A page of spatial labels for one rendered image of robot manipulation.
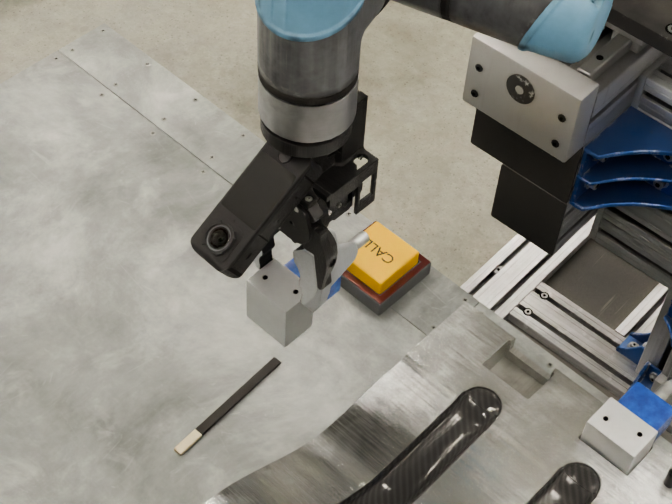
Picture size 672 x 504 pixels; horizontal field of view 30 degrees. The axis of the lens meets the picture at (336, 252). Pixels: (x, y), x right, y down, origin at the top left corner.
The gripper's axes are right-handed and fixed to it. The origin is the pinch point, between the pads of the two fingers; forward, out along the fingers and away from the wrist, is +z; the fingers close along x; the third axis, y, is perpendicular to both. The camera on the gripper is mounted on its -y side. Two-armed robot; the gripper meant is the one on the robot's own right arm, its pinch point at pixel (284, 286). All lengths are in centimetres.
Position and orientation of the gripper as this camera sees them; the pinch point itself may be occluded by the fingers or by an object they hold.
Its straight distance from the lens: 111.0
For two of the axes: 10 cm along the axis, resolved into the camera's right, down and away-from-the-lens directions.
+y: 6.9, -5.4, 4.8
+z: -0.4, 6.3, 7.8
